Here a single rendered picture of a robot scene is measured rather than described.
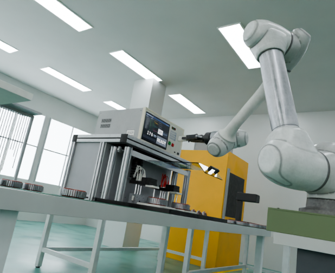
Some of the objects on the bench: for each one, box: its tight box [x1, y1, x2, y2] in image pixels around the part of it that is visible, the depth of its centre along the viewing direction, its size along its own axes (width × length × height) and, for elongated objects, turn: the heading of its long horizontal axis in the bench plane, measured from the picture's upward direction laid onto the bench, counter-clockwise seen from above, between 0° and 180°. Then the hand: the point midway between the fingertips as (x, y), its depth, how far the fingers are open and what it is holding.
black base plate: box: [96, 198, 228, 223], centre depth 174 cm, size 47×64×2 cm
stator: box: [61, 187, 87, 199], centre depth 140 cm, size 11×11×4 cm
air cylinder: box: [128, 193, 145, 204], centre depth 173 cm, size 5×8×6 cm
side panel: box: [59, 142, 106, 202], centre depth 174 cm, size 28×3×32 cm, turn 89°
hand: (182, 138), depth 192 cm, fingers closed
